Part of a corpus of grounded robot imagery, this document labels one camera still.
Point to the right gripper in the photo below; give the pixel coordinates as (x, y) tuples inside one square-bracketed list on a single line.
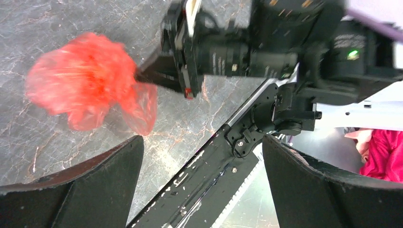
[(173, 66)]

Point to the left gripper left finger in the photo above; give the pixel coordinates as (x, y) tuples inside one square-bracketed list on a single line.
[(96, 193)]

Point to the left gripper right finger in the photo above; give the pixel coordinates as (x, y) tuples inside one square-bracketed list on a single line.
[(310, 193)]

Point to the red plastic trash bag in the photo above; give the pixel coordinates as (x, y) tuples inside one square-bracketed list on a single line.
[(85, 78)]

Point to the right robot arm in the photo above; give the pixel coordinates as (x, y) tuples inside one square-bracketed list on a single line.
[(326, 53)]

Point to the pink red cloth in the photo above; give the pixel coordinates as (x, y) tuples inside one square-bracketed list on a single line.
[(381, 153)]

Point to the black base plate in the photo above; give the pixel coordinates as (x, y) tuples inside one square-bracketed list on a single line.
[(207, 187)]

